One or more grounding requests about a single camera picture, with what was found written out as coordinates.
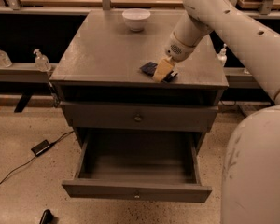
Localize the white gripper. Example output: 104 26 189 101
152 33 195 82

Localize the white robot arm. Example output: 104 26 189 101
153 0 280 224

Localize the grey wooden drawer cabinet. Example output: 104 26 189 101
50 10 228 145

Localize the closed grey top drawer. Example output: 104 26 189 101
61 102 218 133

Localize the open grey middle drawer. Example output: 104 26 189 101
63 129 212 203

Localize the white ceramic bowl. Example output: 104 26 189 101
122 8 151 32

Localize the clear pump bottle right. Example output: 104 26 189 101
217 44 227 66

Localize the clear pump bottle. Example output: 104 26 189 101
217 44 227 66
0 50 12 67
34 49 51 72

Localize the black power adapter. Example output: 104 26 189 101
31 140 50 157

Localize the clear pump bottle far left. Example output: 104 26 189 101
0 50 12 67

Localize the black object on floor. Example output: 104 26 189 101
39 209 53 224

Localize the black power cable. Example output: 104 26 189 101
0 130 75 192

